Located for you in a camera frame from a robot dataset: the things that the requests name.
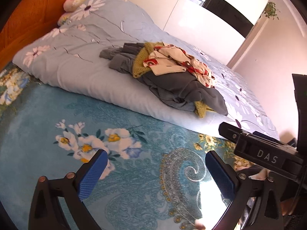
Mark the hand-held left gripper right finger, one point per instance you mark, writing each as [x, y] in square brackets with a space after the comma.
[220, 177]

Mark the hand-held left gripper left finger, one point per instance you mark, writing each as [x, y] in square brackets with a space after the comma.
[92, 175]

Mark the cream car print pants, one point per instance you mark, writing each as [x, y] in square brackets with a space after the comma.
[168, 67]

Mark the teal floral blanket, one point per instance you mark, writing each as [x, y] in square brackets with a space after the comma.
[132, 172]

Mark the black upright device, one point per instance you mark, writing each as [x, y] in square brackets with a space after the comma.
[301, 95]

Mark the light blue floral quilt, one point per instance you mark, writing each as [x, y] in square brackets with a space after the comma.
[72, 76]

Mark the dark grey garment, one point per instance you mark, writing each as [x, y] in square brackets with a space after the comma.
[177, 86]

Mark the light grey garment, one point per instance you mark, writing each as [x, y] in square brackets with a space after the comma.
[120, 62]

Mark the olive knitted sweater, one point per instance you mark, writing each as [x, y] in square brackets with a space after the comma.
[140, 62]

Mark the hanging green plant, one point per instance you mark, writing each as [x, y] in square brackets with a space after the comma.
[271, 10]

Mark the white and black wardrobe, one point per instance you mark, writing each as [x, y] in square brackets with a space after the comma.
[191, 21]

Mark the yellow floral pillow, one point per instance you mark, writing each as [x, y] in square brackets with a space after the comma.
[63, 19]

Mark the wooden bed headboard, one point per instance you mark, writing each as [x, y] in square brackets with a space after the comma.
[28, 16]

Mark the pink floral pillow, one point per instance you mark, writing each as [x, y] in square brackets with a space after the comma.
[72, 3]

